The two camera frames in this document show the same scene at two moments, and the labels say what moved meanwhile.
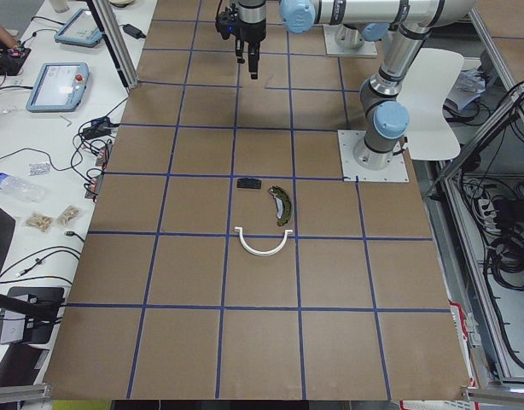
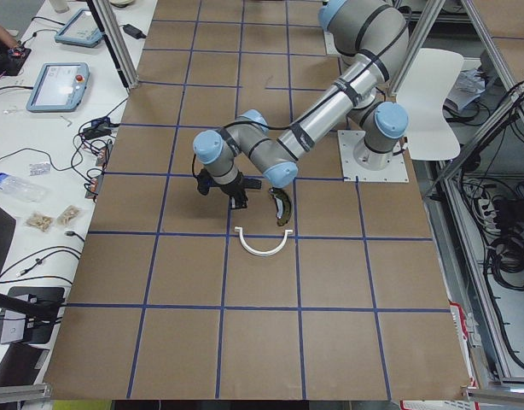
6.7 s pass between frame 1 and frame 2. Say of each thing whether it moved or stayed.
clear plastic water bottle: stayed
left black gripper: moved
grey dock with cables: stayed
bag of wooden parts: stayed
